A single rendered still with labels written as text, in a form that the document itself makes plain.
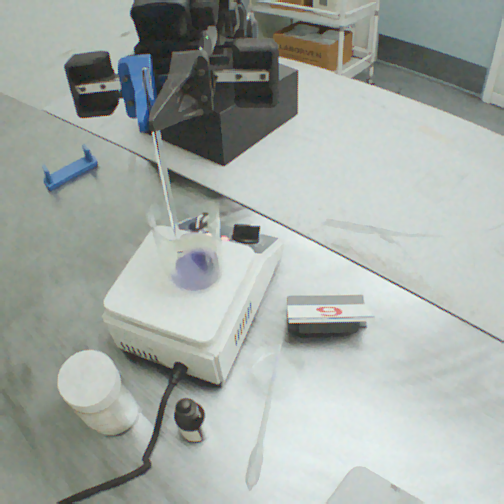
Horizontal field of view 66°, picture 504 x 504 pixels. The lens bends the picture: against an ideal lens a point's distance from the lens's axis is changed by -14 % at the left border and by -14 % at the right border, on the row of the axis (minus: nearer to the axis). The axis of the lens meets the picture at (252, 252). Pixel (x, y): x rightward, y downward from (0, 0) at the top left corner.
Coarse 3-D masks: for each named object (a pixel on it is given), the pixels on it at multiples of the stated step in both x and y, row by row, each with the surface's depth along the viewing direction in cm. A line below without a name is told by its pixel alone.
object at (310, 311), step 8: (296, 312) 47; (304, 312) 47; (312, 312) 47; (320, 312) 47; (328, 312) 47; (336, 312) 47; (344, 312) 47; (352, 312) 46; (360, 312) 46; (368, 312) 46
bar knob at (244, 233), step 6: (234, 228) 50; (240, 228) 50; (246, 228) 51; (252, 228) 51; (258, 228) 51; (234, 234) 50; (240, 234) 51; (246, 234) 51; (252, 234) 51; (258, 234) 51; (234, 240) 50; (240, 240) 50; (246, 240) 50; (252, 240) 50; (258, 240) 51
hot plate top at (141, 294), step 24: (144, 240) 46; (144, 264) 44; (240, 264) 44; (120, 288) 42; (144, 288) 42; (168, 288) 42; (216, 288) 42; (240, 288) 42; (120, 312) 40; (144, 312) 40; (168, 312) 40; (192, 312) 40; (216, 312) 40; (192, 336) 38; (216, 336) 39
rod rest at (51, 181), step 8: (88, 152) 70; (80, 160) 72; (88, 160) 72; (96, 160) 71; (64, 168) 70; (72, 168) 70; (80, 168) 70; (88, 168) 71; (48, 176) 67; (56, 176) 69; (64, 176) 69; (72, 176) 70; (48, 184) 68; (56, 184) 68
